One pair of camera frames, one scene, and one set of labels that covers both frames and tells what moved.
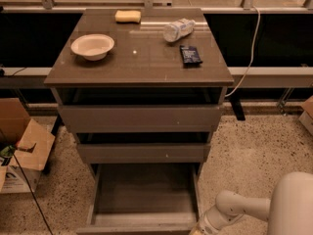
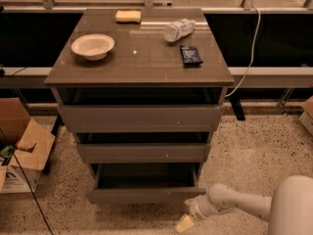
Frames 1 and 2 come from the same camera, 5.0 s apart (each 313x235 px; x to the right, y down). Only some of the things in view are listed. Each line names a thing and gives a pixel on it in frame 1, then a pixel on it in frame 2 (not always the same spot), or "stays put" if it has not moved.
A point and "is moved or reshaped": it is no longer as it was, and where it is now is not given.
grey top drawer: x=142 y=117 stays put
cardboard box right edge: x=306 y=117 stays put
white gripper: x=205 y=226 → x=196 y=209
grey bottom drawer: x=142 y=199 is moved or reshaped
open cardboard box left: x=24 y=148 stays put
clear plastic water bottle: x=178 y=29 stays put
